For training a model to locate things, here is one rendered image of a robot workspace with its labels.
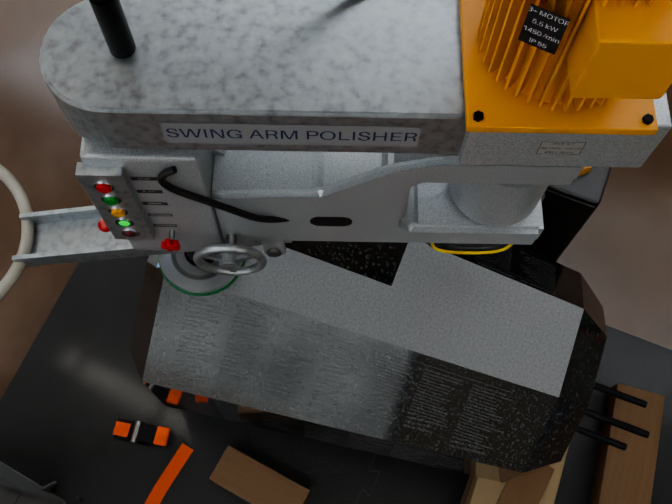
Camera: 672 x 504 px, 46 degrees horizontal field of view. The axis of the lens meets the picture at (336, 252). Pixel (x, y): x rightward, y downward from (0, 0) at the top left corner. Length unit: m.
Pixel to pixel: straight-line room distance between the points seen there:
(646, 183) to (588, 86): 2.25
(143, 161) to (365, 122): 0.39
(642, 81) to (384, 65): 0.39
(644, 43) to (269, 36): 0.57
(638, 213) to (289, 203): 1.97
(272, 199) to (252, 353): 0.68
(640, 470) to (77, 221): 1.89
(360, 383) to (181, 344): 0.48
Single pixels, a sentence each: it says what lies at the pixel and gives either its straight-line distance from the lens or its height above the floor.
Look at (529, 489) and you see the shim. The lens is 2.59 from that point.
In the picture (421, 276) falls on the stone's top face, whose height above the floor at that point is 0.85.
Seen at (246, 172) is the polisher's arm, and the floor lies 1.41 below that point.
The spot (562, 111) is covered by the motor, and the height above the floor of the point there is 1.74.
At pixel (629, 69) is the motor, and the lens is 1.06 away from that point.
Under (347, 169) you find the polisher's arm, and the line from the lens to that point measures 1.45.
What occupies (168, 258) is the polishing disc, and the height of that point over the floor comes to 0.88.
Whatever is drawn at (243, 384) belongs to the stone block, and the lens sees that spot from 2.14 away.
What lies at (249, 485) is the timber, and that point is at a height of 0.13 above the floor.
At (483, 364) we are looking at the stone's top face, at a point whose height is 0.85.
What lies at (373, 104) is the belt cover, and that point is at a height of 1.72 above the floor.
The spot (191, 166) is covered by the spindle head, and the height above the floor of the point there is 1.55.
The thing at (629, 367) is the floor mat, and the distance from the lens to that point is 3.01.
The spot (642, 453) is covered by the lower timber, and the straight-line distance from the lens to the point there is 2.85.
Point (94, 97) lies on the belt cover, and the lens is 1.27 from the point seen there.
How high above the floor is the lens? 2.75
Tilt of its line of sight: 68 degrees down
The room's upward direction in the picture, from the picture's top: 2 degrees clockwise
